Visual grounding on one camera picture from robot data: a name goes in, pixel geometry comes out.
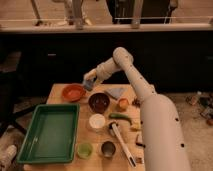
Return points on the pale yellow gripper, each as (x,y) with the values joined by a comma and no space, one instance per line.
(90,76)

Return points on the blue sponge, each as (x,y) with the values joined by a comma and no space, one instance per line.
(88,85)

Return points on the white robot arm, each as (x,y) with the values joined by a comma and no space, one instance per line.
(162,135)

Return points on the orange red bowl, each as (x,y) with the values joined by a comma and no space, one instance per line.
(73,92)

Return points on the dark maroon bowl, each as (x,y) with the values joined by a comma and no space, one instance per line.
(99,102)

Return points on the grey folded cloth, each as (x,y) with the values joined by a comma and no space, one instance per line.
(115,93)

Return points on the small orange cup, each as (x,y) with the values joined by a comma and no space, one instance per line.
(123,104)

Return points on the green pepper toy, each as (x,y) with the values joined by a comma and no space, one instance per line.
(120,116)

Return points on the white cup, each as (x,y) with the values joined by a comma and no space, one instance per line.
(97,122)

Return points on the brown grape cluster toy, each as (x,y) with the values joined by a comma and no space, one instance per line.
(136,102)

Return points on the yellow banana toy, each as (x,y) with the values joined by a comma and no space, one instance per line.
(135,127)

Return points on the green plastic tray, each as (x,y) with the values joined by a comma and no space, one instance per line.
(51,135)

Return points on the small green cup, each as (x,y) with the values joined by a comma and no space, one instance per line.
(84,150)

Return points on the metal cup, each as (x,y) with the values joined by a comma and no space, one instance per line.
(108,149)

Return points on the black office chair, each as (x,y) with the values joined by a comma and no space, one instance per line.
(8,96)

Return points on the brown scrub brush block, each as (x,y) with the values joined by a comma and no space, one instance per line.
(139,141)

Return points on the metal fork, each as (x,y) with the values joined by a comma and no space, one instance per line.
(139,160)

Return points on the white cloth on floor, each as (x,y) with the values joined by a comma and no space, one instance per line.
(7,157)

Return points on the white handled kitchen tool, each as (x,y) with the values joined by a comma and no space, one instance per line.
(115,130)

